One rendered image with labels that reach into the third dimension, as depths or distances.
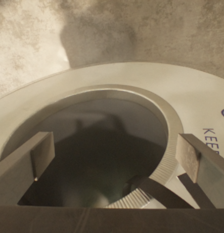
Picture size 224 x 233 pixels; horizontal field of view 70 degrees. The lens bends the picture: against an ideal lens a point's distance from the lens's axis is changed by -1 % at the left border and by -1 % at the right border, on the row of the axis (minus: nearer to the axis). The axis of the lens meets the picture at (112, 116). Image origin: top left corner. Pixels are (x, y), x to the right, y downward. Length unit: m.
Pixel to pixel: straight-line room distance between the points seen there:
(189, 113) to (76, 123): 0.51
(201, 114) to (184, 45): 0.74
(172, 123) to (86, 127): 0.47
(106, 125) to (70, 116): 0.18
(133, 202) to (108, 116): 0.51
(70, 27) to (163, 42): 0.61
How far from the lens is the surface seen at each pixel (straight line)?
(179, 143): 0.17
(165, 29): 1.16
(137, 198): 0.35
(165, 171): 0.38
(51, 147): 0.17
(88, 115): 0.79
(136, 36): 1.16
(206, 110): 0.56
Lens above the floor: 1.13
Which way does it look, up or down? 51 degrees down
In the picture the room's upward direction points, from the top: 168 degrees counter-clockwise
